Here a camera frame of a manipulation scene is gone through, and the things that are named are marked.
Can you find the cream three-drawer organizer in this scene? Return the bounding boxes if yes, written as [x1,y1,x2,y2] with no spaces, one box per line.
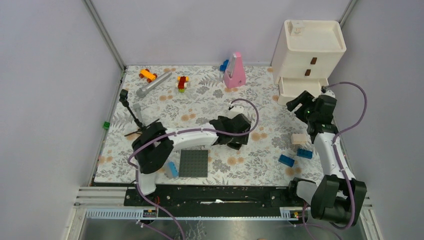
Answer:
[271,19,347,105]

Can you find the white cosmetic box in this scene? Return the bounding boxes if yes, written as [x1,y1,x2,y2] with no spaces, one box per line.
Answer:
[288,20,305,36]

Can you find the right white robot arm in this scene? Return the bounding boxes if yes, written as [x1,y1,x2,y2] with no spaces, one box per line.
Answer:
[286,90,367,229]

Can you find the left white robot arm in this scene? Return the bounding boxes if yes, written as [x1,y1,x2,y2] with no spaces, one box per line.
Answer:
[129,113,257,206]

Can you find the cream lego brick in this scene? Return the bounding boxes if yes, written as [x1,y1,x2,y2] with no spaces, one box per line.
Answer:
[290,133,308,145]

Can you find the blue lego brick right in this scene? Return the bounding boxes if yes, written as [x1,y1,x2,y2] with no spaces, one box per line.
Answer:
[296,148,313,159]

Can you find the blue lego brick left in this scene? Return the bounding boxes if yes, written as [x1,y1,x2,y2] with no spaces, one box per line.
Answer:
[278,154,295,168]

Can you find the blue toy brick back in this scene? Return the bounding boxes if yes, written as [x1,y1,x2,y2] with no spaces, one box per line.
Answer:
[219,59,229,72]

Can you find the grey lego baseplate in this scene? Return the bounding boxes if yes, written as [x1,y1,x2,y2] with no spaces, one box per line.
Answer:
[179,149,209,178]

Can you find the red yellow toy figure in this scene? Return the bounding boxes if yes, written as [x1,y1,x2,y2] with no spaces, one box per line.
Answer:
[176,76,189,93]

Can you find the blue grey lego brick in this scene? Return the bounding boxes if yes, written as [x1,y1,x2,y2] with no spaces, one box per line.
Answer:
[165,161,179,179]

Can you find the grey microphone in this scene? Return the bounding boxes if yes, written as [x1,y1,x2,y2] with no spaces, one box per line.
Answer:
[136,71,172,98]

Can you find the orange toy car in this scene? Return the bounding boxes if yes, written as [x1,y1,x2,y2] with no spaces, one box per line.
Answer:
[139,68,158,83]

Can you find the black mini tripod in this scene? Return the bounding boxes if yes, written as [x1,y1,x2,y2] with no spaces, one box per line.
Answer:
[119,89,159,137]

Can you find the green clip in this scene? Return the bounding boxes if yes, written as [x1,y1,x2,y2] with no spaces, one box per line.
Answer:
[102,121,110,130]

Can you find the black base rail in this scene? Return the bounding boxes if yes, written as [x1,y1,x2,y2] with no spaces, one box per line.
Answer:
[124,184,304,218]

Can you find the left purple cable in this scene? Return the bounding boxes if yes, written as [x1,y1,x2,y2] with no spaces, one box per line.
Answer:
[127,97,260,240]

